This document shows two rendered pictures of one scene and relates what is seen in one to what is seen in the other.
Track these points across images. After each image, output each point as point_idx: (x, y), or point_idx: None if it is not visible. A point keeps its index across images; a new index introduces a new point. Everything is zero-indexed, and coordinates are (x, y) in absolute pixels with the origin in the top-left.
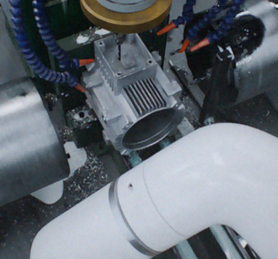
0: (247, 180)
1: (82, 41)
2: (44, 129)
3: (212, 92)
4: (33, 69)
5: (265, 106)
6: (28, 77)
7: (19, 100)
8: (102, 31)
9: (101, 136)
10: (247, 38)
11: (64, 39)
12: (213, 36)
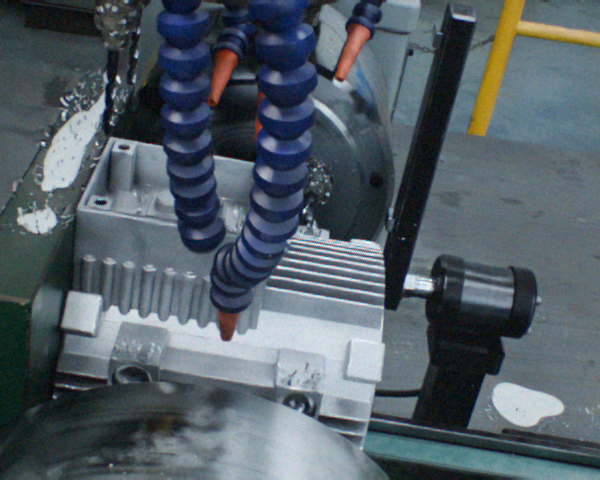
0: None
1: (47, 222)
2: (356, 472)
3: (439, 157)
4: (300, 184)
5: None
6: (64, 397)
7: (192, 447)
8: (59, 177)
9: None
10: (333, 50)
11: None
12: (371, 12)
